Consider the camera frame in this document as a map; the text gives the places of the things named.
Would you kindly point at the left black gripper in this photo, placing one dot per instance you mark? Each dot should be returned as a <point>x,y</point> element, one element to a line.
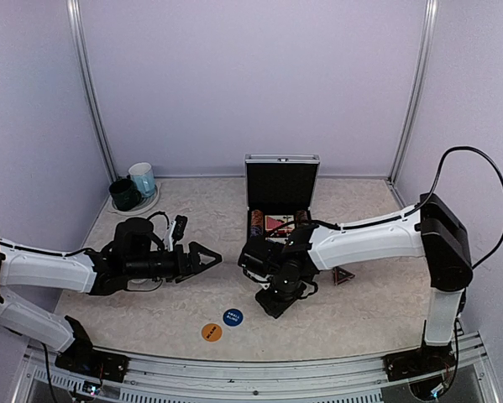
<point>194,266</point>

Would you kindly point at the left aluminium post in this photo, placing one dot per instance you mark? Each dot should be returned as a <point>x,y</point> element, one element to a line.
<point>79,40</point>

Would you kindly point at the brown chip row in case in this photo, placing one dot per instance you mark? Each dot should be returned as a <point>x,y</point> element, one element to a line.
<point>301,218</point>

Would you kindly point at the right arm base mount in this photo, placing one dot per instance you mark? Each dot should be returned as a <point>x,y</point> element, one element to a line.
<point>413,363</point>

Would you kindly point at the red playing card deck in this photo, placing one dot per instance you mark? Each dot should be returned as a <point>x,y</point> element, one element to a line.
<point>279,223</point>

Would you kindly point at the orange big blind button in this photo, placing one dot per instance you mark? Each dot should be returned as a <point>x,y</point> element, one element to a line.
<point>212,332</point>

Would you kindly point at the aluminium front rail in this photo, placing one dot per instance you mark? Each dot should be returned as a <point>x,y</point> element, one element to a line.
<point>160,379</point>

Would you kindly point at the dark green mug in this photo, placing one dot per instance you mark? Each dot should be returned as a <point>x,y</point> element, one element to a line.
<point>124,194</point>

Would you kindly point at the blue small blind button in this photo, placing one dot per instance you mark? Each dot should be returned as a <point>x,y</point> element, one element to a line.
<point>233,317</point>

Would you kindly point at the right aluminium post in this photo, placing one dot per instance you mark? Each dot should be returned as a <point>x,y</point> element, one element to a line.
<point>424,53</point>

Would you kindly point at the aluminium post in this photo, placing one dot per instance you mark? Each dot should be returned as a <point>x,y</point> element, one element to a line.
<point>424,53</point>
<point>79,40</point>

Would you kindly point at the aluminium poker case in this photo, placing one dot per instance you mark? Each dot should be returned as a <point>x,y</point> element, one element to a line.
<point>280,184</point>

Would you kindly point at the white round coaster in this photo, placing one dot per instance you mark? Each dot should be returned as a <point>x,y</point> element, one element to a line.
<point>144,206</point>

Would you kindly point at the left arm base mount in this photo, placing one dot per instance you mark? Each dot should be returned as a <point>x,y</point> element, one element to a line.
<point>94,363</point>

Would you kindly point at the red yellow chip row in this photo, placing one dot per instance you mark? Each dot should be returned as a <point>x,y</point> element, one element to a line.
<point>257,223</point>

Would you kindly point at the light blue mug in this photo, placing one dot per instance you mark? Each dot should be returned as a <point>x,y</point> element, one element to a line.
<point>143,177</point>

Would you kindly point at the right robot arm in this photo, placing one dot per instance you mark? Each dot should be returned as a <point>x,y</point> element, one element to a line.
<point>428,230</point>

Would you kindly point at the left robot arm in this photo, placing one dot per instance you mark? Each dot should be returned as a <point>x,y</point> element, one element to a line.
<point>21,265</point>

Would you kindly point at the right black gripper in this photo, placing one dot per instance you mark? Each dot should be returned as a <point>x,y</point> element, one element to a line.
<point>275,307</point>

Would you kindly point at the black triangular dealer button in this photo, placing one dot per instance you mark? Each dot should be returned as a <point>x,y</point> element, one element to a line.
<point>341,275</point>

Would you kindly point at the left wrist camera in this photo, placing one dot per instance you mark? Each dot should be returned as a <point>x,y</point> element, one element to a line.
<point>175,232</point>

